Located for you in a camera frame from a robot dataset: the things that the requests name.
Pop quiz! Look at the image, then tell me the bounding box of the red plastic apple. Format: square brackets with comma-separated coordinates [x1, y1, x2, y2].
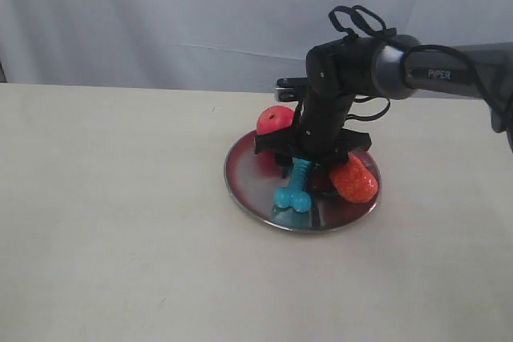
[256, 105, 294, 135]

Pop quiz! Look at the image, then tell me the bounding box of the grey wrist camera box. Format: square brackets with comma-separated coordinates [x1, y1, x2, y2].
[274, 78, 309, 103]

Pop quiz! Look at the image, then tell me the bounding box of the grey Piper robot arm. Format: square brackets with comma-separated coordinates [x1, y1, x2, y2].
[254, 35, 512, 166]

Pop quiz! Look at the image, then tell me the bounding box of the purple toy fruit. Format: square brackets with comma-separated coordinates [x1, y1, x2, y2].
[308, 169, 333, 194]

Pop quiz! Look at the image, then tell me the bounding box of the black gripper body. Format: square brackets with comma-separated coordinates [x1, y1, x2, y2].
[254, 90, 372, 165]

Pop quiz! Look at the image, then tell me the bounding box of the grey-blue backdrop cloth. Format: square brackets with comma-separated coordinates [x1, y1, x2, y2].
[1, 0, 512, 92]

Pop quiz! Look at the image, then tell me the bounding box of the round stainless steel plate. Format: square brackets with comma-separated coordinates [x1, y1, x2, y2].
[224, 131, 382, 234]

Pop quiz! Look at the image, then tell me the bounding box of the turquoise toy bone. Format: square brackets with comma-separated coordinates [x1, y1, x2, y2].
[273, 158, 313, 212]

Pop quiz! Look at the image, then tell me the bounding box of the orange toy strawberry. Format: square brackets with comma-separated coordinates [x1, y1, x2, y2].
[329, 154, 379, 203]

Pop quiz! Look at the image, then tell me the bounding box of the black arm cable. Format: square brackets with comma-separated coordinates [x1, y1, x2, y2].
[328, 5, 513, 123]

